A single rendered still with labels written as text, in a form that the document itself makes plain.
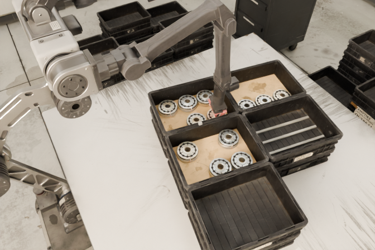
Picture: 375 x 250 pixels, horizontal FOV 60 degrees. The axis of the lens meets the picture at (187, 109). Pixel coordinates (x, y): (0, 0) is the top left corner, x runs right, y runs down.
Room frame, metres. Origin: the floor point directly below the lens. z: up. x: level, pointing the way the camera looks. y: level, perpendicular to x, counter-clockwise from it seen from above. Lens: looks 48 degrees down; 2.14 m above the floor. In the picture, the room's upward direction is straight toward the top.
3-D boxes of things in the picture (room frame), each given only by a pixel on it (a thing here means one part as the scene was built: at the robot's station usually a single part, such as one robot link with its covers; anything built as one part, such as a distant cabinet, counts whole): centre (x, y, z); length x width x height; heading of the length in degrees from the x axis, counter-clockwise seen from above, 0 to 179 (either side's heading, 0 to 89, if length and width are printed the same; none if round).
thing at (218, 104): (1.11, -0.15, 0.98); 0.10 x 0.07 x 0.07; 16
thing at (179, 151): (0.88, 0.00, 0.86); 0.10 x 0.10 x 0.01
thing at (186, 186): (0.85, -0.13, 0.92); 0.40 x 0.30 x 0.02; 111
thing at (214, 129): (0.85, -0.13, 0.87); 0.40 x 0.30 x 0.11; 111
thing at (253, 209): (0.57, -0.23, 0.87); 0.40 x 0.30 x 0.11; 111
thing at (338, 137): (0.99, -0.50, 0.92); 0.40 x 0.30 x 0.02; 111
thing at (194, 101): (1.20, 0.00, 0.86); 0.10 x 0.10 x 0.01
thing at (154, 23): (2.70, 0.21, 0.31); 0.40 x 0.30 x 0.34; 121
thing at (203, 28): (2.36, 0.01, 0.37); 0.40 x 0.30 x 0.45; 121
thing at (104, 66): (0.80, 0.28, 1.45); 0.09 x 0.08 x 0.12; 31
